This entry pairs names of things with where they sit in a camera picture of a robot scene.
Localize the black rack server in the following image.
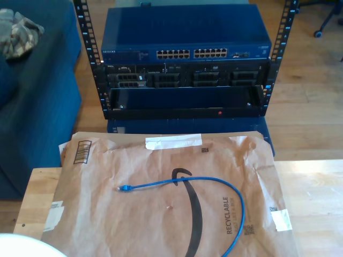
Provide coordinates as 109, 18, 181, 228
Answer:
103, 62, 270, 88

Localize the short white tape strip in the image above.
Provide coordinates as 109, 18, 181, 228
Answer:
270, 209, 293, 232

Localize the blue sofa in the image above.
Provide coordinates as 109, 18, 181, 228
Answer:
0, 0, 83, 200

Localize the camouflage cloth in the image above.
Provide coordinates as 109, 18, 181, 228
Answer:
0, 8, 46, 60

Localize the blue network cable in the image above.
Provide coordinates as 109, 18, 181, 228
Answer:
116, 176, 246, 257

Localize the black rack frame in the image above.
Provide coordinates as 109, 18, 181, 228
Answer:
72, 0, 300, 120

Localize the blue network switch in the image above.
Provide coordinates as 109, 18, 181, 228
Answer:
101, 4, 272, 63

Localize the white shipping label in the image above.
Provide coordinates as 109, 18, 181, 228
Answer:
42, 199, 65, 232

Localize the long white tape strip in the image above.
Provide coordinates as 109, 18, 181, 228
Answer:
145, 133, 203, 150

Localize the brown packing paper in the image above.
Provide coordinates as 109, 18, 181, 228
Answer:
36, 130, 300, 257

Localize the black office chair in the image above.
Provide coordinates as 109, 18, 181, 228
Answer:
299, 0, 343, 38

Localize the black rack shelf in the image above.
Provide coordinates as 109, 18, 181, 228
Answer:
107, 85, 265, 120

